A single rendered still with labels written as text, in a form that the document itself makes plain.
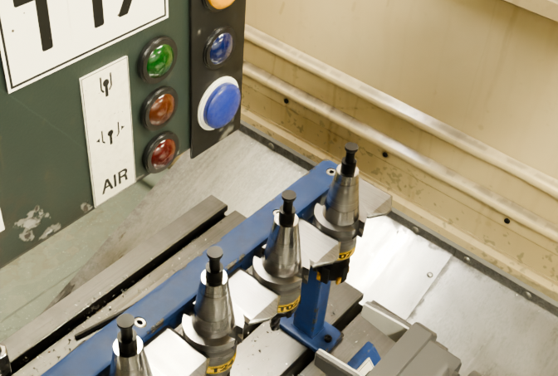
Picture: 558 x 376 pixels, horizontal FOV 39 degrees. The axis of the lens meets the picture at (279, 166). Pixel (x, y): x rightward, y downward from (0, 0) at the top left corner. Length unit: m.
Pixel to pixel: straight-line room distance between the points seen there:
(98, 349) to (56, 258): 0.99
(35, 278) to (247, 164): 0.51
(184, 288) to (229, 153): 0.81
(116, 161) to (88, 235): 1.38
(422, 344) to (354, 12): 0.66
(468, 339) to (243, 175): 0.55
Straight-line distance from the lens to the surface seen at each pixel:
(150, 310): 0.82
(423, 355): 0.84
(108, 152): 0.43
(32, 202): 0.41
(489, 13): 1.20
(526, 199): 1.32
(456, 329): 1.41
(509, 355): 1.40
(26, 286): 1.73
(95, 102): 0.41
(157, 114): 0.44
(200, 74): 0.46
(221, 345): 0.80
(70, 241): 1.80
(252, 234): 0.90
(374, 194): 0.98
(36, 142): 0.40
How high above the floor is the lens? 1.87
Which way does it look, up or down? 40 degrees down
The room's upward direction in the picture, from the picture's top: 5 degrees clockwise
